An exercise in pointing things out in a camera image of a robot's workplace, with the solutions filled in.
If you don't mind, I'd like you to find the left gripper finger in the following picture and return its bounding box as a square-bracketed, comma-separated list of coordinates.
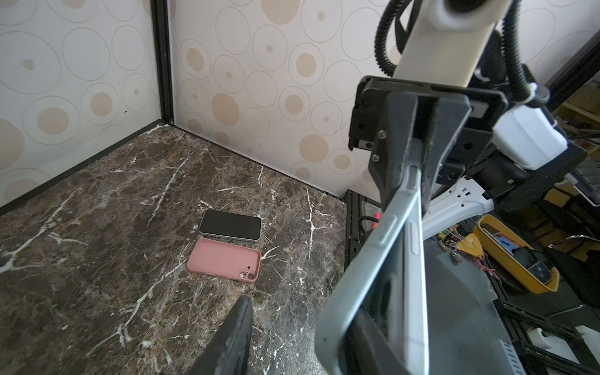
[187, 295, 253, 375]

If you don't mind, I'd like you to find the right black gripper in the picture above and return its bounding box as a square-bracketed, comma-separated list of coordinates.
[348, 76, 508, 216]

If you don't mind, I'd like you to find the pink phone case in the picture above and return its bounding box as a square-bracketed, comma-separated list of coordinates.
[187, 238, 262, 284]

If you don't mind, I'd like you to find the light blue phone case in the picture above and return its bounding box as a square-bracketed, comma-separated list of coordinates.
[314, 165, 421, 374]

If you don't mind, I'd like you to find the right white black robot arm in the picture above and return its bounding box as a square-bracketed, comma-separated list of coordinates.
[348, 1, 568, 244]

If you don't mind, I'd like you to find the yellow tray with tools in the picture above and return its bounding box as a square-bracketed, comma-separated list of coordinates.
[473, 214, 560, 295]

